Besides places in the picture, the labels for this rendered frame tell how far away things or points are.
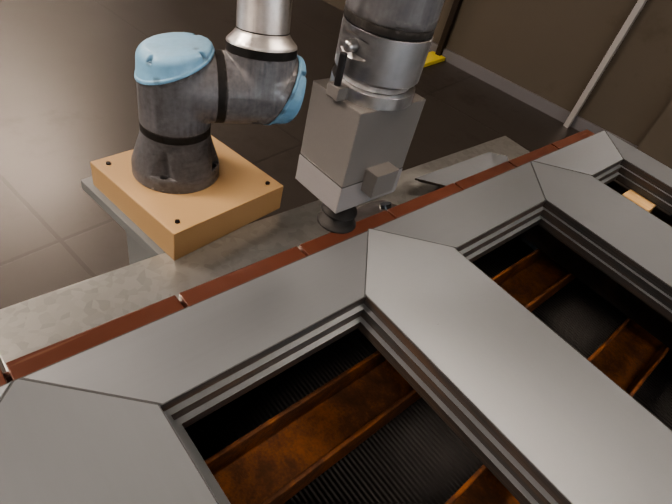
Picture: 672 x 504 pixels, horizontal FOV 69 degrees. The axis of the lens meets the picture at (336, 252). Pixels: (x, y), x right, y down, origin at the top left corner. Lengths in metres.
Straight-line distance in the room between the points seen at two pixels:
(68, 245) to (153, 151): 1.05
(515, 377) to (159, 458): 0.38
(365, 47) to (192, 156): 0.51
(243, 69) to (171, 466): 0.59
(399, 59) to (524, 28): 3.41
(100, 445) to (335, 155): 0.32
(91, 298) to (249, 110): 0.38
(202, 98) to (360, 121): 0.44
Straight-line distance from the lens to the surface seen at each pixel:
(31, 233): 1.95
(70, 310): 0.80
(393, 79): 0.41
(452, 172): 1.17
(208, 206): 0.86
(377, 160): 0.46
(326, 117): 0.44
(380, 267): 0.64
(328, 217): 0.52
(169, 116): 0.83
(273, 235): 0.91
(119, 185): 0.91
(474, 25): 3.95
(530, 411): 0.59
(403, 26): 0.40
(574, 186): 1.02
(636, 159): 1.26
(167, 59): 0.80
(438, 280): 0.66
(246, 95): 0.83
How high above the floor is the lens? 1.29
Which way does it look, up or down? 42 degrees down
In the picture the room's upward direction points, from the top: 17 degrees clockwise
